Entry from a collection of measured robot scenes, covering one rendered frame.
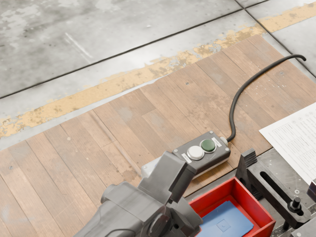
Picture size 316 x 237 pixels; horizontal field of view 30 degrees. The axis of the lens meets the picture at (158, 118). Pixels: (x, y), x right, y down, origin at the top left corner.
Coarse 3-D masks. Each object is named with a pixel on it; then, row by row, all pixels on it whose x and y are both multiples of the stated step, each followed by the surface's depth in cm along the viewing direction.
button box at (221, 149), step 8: (288, 56) 145; (296, 56) 147; (304, 56) 151; (272, 64) 142; (248, 80) 138; (240, 88) 136; (232, 104) 133; (232, 112) 131; (232, 120) 130; (232, 128) 128; (200, 136) 124; (208, 136) 124; (216, 136) 124; (232, 136) 126; (184, 144) 122; (192, 144) 122; (200, 144) 122; (216, 144) 122; (224, 144) 123; (176, 152) 121; (184, 152) 121; (208, 152) 121; (216, 152) 121; (224, 152) 121; (184, 160) 119; (192, 160) 119; (200, 160) 120; (208, 160) 120; (216, 160) 121; (224, 160) 123; (200, 168) 119; (208, 168) 121
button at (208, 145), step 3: (204, 141) 122; (207, 141) 122; (210, 141) 122; (201, 144) 121; (204, 144) 121; (207, 144) 121; (210, 144) 121; (213, 144) 121; (201, 147) 121; (204, 147) 121; (207, 147) 121; (210, 147) 121; (213, 147) 121; (207, 150) 121; (210, 150) 121
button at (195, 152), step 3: (192, 147) 121; (195, 147) 121; (198, 147) 121; (189, 150) 120; (192, 150) 120; (195, 150) 120; (198, 150) 120; (201, 150) 120; (189, 153) 120; (192, 153) 120; (195, 153) 120; (198, 153) 120; (201, 153) 120; (192, 156) 119; (195, 156) 119; (198, 156) 119; (201, 156) 120
